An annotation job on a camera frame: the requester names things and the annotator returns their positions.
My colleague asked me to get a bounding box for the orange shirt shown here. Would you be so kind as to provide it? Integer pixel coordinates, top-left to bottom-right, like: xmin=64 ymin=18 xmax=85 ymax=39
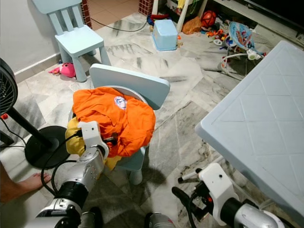
xmin=72 ymin=86 xmax=156 ymax=158

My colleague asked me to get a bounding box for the yellow garment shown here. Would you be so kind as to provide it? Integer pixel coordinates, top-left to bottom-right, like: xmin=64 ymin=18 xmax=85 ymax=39
xmin=66 ymin=117 xmax=124 ymax=171

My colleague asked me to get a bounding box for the black standing fan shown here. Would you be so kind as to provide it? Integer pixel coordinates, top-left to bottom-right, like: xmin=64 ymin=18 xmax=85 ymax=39
xmin=0 ymin=58 xmax=74 ymax=170

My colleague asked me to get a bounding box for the pink plush toy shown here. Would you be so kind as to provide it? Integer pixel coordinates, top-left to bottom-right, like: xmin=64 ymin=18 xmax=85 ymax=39
xmin=48 ymin=63 xmax=76 ymax=79

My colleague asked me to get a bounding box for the white folding table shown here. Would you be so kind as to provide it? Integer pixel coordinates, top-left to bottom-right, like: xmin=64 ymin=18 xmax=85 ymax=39
xmin=178 ymin=40 xmax=304 ymax=224

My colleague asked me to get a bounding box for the person's bare leg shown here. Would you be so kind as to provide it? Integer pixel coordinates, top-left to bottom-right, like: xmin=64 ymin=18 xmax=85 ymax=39
xmin=0 ymin=164 xmax=53 ymax=205

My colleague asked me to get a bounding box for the light blue plastic box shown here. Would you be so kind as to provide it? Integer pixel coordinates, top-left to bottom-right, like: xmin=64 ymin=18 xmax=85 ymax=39
xmin=151 ymin=19 xmax=180 ymax=52

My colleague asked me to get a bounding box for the orange bag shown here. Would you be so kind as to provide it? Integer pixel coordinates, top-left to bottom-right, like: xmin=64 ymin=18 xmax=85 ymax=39
xmin=181 ymin=17 xmax=202 ymax=35

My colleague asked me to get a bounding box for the blue baby bouncer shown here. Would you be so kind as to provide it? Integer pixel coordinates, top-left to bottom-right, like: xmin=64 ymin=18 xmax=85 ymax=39
xmin=218 ymin=21 xmax=269 ymax=72

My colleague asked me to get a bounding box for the red ball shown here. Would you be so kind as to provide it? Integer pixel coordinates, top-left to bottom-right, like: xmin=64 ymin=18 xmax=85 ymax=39
xmin=200 ymin=10 xmax=217 ymax=28

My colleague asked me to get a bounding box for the black television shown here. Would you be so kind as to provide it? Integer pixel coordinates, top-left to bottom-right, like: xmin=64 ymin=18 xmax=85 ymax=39
xmin=242 ymin=0 xmax=304 ymax=22

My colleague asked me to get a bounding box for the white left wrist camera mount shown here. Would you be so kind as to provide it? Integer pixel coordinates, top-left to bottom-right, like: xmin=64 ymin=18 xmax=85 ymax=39
xmin=80 ymin=121 xmax=109 ymax=152

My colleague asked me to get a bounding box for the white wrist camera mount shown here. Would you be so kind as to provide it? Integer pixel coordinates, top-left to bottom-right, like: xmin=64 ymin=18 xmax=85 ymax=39
xmin=198 ymin=163 xmax=236 ymax=226
xmin=80 ymin=121 xmax=109 ymax=152

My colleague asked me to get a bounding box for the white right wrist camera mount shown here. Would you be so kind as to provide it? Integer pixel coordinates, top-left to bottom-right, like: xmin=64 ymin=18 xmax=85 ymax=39
xmin=198 ymin=163 xmax=236 ymax=226

